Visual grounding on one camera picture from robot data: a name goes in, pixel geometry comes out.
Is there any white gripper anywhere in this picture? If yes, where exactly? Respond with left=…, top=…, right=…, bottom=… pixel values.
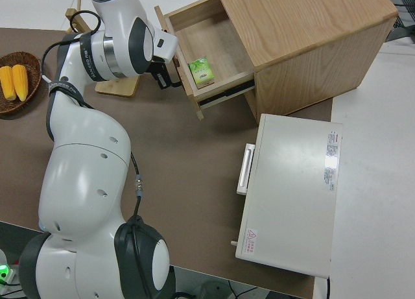
left=149, top=29, right=179, bottom=90

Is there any wooden drawer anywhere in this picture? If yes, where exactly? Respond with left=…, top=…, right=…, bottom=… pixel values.
left=154, top=0, right=257, bottom=121

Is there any green tea box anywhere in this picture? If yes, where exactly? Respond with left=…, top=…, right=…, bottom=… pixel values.
left=187, top=56, right=216, bottom=88

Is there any wooden stand with square base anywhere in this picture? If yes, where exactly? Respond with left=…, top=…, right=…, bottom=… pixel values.
left=94, top=74, right=141, bottom=98

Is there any brown table mat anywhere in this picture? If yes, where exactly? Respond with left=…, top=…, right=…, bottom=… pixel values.
left=0, top=26, right=335, bottom=299

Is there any wooden block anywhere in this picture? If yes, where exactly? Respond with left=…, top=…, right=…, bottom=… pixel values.
left=64, top=7, right=92, bottom=33

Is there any round wicker basket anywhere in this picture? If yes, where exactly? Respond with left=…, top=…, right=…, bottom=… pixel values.
left=0, top=51, right=42, bottom=115

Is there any yellow corn cob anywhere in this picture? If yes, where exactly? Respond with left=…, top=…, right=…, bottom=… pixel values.
left=0, top=65, right=16, bottom=102
left=12, top=64, right=29, bottom=102

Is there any wooden cabinet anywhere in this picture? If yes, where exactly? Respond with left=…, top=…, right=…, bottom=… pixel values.
left=212, top=0, right=399, bottom=120

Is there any white toaster oven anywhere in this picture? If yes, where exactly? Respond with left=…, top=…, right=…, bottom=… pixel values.
left=230, top=113, right=344, bottom=280

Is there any black velcro strap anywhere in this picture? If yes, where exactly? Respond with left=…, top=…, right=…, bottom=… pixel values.
left=47, top=80, right=84, bottom=102

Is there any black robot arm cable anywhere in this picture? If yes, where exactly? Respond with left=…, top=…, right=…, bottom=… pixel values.
left=40, top=8, right=156, bottom=299

